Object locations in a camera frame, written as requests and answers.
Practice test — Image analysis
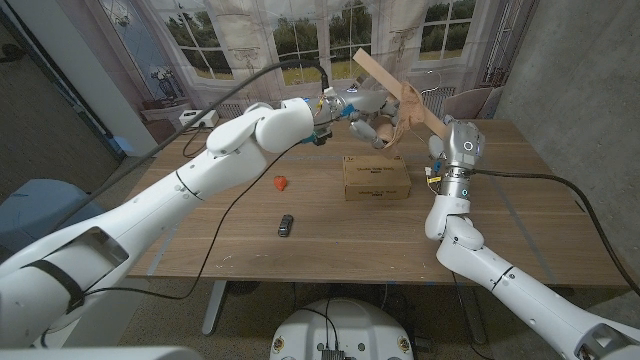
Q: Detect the black power cord loop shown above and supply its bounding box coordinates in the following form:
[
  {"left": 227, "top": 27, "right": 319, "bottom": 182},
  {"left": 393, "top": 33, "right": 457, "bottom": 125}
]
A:
[{"left": 182, "top": 122, "right": 215, "bottom": 159}]

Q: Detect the grey table leg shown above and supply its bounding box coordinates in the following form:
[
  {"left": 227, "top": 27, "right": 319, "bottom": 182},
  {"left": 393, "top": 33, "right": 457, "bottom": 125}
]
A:
[
  {"left": 201, "top": 279, "right": 227, "bottom": 336},
  {"left": 459, "top": 289, "right": 489, "bottom": 346}
]

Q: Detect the brown cardboard box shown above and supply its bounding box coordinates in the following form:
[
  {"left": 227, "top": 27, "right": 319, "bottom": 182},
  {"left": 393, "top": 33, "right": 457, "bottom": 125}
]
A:
[{"left": 342, "top": 154, "right": 413, "bottom": 202}]

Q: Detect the white power strip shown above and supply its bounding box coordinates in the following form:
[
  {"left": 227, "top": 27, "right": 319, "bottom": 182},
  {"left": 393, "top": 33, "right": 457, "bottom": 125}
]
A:
[{"left": 178, "top": 109, "right": 220, "bottom": 129}]

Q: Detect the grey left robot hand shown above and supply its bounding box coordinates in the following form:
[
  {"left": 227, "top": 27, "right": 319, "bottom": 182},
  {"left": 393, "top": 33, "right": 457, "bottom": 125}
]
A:
[{"left": 344, "top": 84, "right": 404, "bottom": 150}]

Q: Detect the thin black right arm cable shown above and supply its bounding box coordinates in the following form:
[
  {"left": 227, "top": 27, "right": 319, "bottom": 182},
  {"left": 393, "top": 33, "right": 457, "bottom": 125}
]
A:
[{"left": 449, "top": 272, "right": 496, "bottom": 360}]

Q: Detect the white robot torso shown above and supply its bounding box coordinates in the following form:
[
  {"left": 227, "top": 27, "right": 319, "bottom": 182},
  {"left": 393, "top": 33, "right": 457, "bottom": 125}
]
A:
[{"left": 268, "top": 297, "right": 415, "bottom": 360}]

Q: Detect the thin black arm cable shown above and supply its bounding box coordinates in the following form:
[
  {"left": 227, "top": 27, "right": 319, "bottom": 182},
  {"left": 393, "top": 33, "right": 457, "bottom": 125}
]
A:
[
  {"left": 449, "top": 272, "right": 496, "bottom": 360},
  {"left": 82, "top": 141, "right": 304, "bottom": 301}
]

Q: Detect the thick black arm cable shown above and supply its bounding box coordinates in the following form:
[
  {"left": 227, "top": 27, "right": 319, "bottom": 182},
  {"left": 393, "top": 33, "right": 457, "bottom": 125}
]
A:
[
  {"left": 47, "top": 58, "right": 331, "bottom": 236},
  {"left": 469, "top": 168, "right": 640, "bottom": 296}
]

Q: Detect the thin black torso cable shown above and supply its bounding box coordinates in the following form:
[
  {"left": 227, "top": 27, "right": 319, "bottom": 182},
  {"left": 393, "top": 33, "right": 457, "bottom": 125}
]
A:
[{"left": 299, "top": 298, "right": 341, "bottom": 351}]

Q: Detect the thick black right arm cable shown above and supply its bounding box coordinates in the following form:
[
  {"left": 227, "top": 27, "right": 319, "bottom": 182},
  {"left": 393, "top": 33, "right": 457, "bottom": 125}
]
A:
[{"left": 469, "top": 168, "right": 640, "bottom": 296}]

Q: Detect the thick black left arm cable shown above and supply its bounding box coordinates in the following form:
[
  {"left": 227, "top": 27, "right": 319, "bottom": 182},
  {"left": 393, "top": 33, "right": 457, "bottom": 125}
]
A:
[{"left": 47, "top": 58, "right": 331, "bottom": 236}]

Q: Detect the wooden stick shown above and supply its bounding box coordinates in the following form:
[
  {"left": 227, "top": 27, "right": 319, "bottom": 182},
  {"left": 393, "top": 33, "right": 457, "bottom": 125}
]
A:
[{"left": 352, "top": 47, "right": 451, "bottom": 140}]

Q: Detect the blue-grey upholstered seat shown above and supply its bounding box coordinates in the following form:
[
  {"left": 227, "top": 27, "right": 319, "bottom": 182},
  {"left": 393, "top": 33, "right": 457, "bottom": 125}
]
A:
[{"left": 0, "top": 178, "right": 109, "bottom": 251}]

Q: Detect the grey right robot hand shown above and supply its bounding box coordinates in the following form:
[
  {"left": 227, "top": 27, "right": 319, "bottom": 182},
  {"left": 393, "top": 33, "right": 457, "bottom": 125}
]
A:
[{"left": 427, "top": 114, "right": 486, "bottom": 171}]

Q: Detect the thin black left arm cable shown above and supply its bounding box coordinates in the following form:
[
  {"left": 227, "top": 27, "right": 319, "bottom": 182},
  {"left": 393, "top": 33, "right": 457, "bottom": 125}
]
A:
[{"left": 82, "top": 141, "right": 304, "bottom": 301}]

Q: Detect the printed window backdrop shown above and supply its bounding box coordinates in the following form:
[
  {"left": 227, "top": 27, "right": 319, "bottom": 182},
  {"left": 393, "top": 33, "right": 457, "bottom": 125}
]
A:
[{"left": 97, "top": 0, "right": 539, "bottom": 120}]

